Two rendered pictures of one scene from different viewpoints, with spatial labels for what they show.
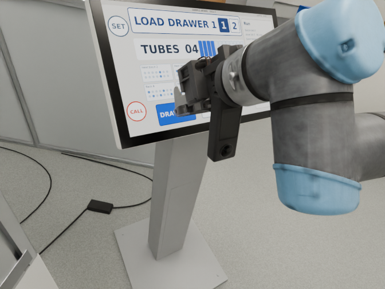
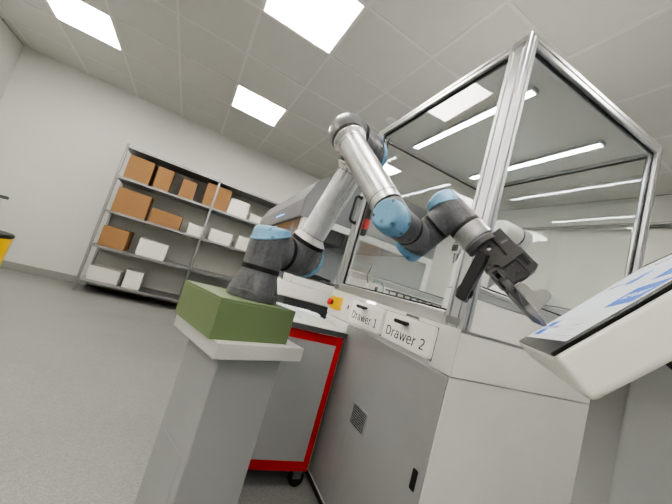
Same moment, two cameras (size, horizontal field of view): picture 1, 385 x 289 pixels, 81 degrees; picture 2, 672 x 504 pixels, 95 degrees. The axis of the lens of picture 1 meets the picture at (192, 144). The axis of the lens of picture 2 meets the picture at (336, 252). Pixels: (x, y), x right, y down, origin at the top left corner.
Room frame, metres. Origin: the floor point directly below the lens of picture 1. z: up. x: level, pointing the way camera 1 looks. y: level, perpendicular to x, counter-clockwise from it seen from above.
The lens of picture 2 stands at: (0.83, -0.60, 0.97)
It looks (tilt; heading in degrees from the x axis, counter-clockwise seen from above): 6 degrees up; 157
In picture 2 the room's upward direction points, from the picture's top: 16 degrees clockwise
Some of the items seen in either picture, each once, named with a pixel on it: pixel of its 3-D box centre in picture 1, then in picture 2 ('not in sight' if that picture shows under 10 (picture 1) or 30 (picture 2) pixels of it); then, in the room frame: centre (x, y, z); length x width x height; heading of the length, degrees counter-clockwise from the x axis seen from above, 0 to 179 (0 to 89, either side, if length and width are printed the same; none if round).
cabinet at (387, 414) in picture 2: not in sight; (426, 431); (-0.38, 0.64, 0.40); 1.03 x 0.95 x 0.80; 0
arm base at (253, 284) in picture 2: not in sight; (256, 282); (-0.13, -0.43, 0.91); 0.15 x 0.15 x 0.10
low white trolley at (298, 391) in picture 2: not in sight; (257, 377); (-0.84, -0.14, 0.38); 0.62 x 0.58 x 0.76; 0
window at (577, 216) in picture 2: not in sight; (579, 208); (0.10, 0.64, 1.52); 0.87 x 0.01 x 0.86; 90
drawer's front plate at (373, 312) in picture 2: not in sight; (366, 315); (-0.43, 0.16, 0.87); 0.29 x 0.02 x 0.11; 0
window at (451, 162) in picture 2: not in sight; (408, 197); (-0.39, 0.19, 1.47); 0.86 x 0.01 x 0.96; 0
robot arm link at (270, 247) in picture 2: not in sight; (269, 246); (-0.13, -0.42, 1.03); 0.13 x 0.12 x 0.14; 116
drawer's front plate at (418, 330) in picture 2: not in sight; (406, 332); (-0.12, 0.16, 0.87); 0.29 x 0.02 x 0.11; 0
